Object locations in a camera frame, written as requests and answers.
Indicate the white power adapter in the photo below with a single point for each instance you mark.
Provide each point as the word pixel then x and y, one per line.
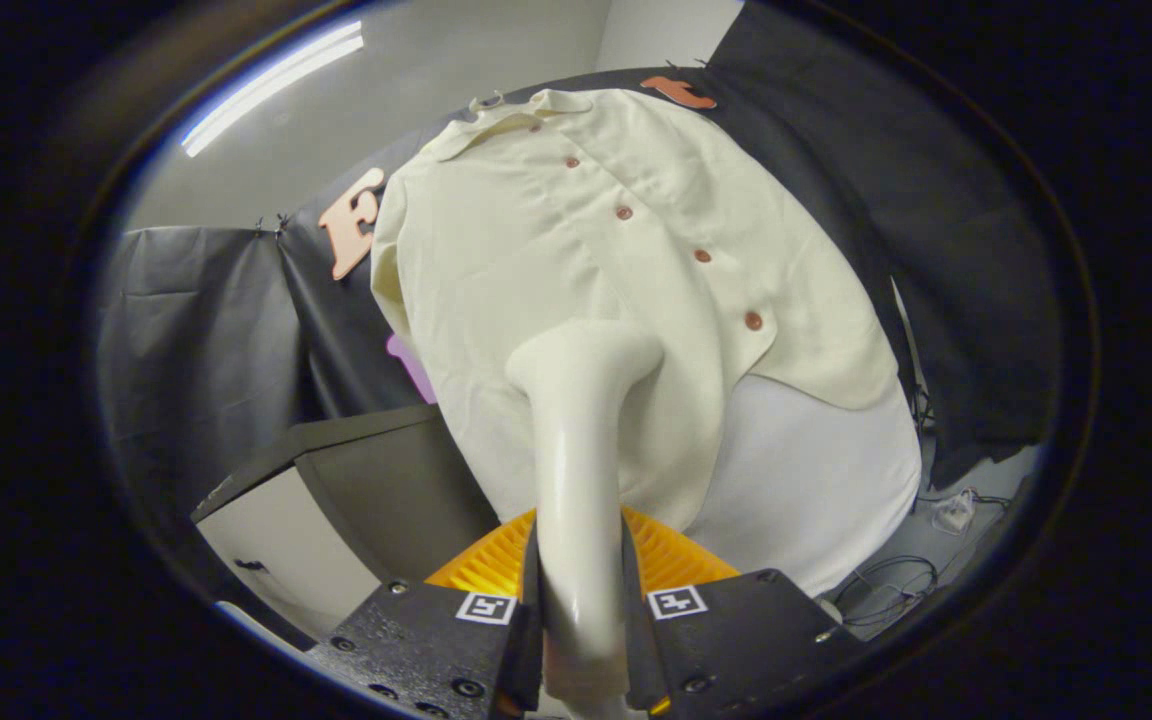
pixel 954 512

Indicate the grey cabinet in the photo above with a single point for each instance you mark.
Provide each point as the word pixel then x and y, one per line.
pixel 376 490

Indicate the black backdrop stand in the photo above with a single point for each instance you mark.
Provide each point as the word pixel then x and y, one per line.
pixel 921 400

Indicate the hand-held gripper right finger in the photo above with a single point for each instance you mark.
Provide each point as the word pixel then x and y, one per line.
pixel 736 640

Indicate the black backdrop cloth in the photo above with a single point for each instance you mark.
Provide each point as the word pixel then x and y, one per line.
pixel 936 250

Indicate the white hanging ironing pad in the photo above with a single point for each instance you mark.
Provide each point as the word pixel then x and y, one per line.
pixel 816 480

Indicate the white garment steamer head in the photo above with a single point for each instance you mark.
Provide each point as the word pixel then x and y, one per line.
pixel 576 480

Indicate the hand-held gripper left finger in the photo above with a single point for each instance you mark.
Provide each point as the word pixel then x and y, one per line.
pixel 416 640

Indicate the cream button shirt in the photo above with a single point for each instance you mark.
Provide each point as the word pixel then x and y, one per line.
pixel 536 250

